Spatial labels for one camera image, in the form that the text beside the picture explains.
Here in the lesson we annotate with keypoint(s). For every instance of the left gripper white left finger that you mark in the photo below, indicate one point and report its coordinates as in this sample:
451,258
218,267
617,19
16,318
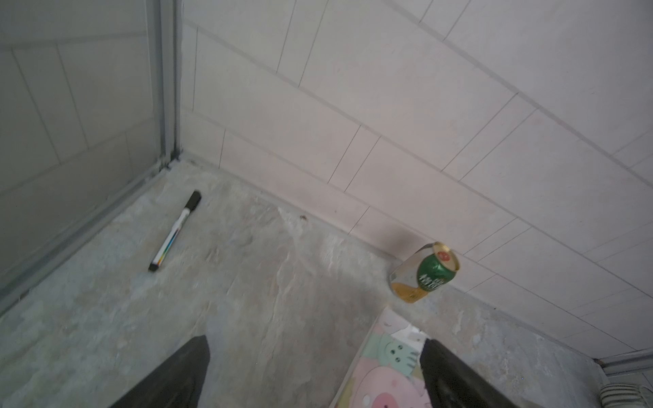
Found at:
177,382

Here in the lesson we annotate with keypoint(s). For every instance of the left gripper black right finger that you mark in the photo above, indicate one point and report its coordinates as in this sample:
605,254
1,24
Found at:
451,383

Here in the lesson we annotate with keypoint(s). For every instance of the white paper bag pig print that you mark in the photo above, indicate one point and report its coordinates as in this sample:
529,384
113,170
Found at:
386,371

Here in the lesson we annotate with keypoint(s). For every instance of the green drink can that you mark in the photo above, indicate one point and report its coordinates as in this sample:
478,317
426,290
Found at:
431,267

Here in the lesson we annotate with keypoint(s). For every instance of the striped ceramic mug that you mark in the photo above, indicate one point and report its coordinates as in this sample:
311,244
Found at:
622,395

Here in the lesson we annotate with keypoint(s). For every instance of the black marker pen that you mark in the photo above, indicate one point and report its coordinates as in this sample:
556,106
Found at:
189,207

